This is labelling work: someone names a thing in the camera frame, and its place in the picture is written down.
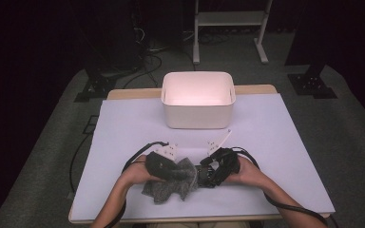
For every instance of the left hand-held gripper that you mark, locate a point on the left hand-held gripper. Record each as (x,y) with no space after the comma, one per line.
(161,166)

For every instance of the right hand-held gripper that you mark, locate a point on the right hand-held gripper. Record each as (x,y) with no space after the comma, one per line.
(226,164)

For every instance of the grey fluffy cloth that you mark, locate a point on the grey fluffy cloth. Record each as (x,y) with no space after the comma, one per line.
(168,190)

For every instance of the white storage box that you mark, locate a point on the white storage box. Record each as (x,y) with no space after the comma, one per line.
(198,114)

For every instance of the person's right hand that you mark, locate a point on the person's right hand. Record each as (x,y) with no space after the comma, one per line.
(248,175)

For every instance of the person's left hand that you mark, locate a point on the person's left hand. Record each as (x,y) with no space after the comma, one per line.
(138,174)

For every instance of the white paper sheet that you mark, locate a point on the white paper sheet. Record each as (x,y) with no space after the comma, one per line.
(266,142)

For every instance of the black stand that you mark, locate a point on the black stand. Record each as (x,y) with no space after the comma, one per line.
(96,85)
(312,84)

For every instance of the white metal stand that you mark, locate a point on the white metal stand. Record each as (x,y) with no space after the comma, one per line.
(231,18)

